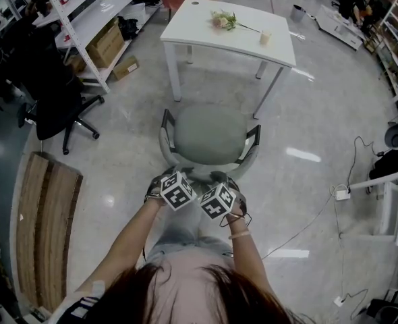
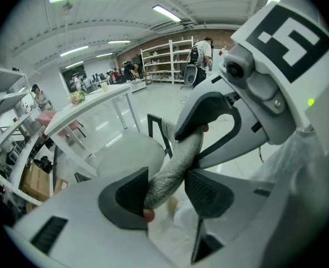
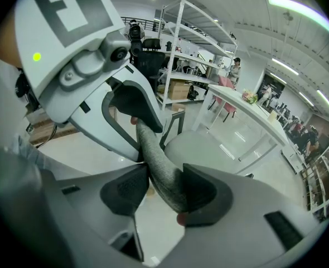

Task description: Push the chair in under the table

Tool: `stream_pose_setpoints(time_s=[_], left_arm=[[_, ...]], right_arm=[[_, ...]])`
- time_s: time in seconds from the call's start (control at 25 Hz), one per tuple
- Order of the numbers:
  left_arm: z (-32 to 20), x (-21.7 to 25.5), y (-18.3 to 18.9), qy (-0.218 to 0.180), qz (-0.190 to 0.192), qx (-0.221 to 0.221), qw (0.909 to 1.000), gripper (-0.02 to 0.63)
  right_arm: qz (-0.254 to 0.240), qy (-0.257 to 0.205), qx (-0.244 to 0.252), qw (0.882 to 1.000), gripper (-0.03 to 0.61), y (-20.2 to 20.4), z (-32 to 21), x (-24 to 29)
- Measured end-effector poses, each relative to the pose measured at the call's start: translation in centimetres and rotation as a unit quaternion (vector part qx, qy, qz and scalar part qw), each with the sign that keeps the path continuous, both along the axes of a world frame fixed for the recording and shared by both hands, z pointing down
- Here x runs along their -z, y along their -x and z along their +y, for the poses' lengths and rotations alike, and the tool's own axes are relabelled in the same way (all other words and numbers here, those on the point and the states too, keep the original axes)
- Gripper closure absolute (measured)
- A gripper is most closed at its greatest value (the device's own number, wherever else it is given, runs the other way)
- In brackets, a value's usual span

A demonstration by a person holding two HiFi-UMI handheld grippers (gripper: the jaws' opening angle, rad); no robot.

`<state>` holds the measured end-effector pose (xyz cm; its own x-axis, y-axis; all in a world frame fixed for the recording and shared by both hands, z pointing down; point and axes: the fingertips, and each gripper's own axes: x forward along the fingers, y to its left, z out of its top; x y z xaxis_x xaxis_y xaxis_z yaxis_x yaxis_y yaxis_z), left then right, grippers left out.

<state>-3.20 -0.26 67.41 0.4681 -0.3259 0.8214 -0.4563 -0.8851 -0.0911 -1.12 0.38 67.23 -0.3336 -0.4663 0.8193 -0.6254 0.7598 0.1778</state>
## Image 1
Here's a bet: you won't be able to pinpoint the black bag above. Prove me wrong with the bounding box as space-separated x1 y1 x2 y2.
117 16 140 41

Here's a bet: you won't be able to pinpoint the person's grey jeans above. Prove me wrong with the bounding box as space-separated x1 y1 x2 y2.
142 202 236 268

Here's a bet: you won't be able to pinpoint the white shelving unit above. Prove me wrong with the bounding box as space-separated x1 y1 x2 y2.
374 0 398 114

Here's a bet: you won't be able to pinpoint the pink flower bouquet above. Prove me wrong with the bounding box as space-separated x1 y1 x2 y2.
209 9 262 34

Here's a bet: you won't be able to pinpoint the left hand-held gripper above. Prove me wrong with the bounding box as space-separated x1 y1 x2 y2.
144 167 198 213

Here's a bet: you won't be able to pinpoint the person's striped sleeve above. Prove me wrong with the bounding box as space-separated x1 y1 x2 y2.
49 279 106 324

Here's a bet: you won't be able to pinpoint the low white cabinet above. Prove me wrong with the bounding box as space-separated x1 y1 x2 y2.
314 4 367 51

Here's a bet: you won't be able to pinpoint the person's right forearm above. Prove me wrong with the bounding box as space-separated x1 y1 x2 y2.
226 213 276 295

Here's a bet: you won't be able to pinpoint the black office chair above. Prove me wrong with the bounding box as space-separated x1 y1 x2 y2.
12 18 105 156

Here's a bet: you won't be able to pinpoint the black floor cable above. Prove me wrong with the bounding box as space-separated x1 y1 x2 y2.
260 135 389 260

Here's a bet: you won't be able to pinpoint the small cardboard box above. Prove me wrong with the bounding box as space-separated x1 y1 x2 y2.
112 55 140 82

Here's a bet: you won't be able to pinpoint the person's pink shirt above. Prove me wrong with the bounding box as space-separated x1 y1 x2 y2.
141 254 250 324

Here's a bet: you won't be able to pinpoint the grey padded chair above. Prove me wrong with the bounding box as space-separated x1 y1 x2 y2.
158 104 262 185

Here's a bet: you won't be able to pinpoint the corrugated cardboard sheets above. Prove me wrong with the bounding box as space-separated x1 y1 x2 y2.
15 151 84 313

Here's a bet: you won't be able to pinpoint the grey waste bin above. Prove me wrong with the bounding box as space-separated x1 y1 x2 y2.
289 4 307 23

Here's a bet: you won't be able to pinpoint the pink bracelet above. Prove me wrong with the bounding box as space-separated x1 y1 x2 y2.
227 229 252 240

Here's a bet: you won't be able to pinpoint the person's left forearm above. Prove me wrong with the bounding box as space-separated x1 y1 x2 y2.
71 197 168 296

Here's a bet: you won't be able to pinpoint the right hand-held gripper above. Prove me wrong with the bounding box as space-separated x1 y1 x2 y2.
198 177 248 221

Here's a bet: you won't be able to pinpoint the white side table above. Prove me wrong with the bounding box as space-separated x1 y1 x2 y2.
339 165 398 247

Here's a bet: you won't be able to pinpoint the white metal shelf rack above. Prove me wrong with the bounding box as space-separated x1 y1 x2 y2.
0 0 159 94

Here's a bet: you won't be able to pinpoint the large cardboard box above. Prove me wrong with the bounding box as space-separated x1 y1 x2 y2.
85 18 125 69

